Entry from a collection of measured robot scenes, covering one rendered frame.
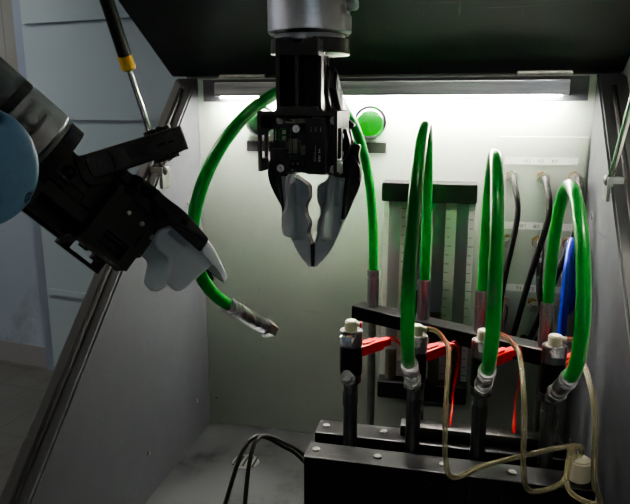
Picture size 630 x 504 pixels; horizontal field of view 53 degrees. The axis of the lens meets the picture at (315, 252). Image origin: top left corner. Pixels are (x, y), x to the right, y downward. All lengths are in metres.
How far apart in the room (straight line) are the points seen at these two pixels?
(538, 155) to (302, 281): 0.43
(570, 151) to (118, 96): 2.46
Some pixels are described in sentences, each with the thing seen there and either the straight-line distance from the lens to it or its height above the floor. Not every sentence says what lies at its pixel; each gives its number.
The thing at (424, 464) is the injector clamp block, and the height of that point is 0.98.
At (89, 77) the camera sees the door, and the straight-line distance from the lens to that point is 3.29.
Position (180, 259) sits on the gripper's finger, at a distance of 0.64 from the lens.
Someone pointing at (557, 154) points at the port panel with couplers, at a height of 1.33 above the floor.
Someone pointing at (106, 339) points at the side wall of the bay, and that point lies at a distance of 0.87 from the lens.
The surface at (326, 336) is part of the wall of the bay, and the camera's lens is 1.12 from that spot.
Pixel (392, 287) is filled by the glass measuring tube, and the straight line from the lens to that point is 1.04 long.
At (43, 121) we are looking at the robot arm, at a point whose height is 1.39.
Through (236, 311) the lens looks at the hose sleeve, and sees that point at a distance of 0.72.
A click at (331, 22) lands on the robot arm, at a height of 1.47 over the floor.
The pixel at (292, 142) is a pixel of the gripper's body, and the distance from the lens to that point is 0.57.
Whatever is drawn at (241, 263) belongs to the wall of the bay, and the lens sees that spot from 1.12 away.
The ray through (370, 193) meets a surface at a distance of 0.94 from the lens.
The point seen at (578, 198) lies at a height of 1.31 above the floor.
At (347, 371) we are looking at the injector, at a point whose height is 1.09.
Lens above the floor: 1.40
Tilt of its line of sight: 13 degrees down
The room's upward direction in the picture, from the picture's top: straight up
